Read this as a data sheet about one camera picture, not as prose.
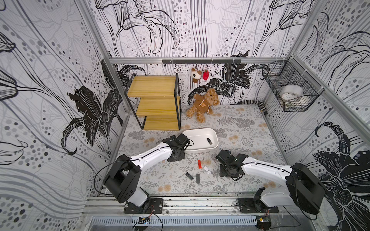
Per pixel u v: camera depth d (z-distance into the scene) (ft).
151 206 2.40
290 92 2.35
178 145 2.02
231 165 2.08
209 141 3.21
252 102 3.89
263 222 2.31
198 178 2.69
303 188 1.36
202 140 3.24
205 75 3.08
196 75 3.05
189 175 2.75
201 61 3.02
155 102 3.33
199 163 2.89
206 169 2.81
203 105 3.54
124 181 1.41
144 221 2.35
